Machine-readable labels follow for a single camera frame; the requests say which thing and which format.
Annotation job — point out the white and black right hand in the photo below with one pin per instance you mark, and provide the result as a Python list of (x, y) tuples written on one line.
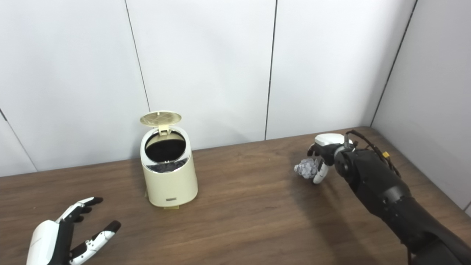
[(329, 141)]

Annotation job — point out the white and black left hand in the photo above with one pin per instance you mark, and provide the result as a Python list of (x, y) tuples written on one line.
[(42, 239)]

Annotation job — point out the white paper ball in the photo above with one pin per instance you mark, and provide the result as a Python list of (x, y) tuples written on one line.
[(306, 168)]

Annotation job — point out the cream-colored bin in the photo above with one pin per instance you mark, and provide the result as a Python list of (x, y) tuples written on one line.
[(169, 186)]

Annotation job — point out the round cream bin lid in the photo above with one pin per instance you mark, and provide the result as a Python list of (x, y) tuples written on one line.
[(160, 117)]

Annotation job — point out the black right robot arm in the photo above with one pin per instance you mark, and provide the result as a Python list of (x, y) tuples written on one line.
[(386, 195)]

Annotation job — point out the black bin liner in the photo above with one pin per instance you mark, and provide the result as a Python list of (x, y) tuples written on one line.
[(165, 147)]

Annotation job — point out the yellow tape strip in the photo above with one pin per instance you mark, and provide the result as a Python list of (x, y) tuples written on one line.
[(171, 207)]

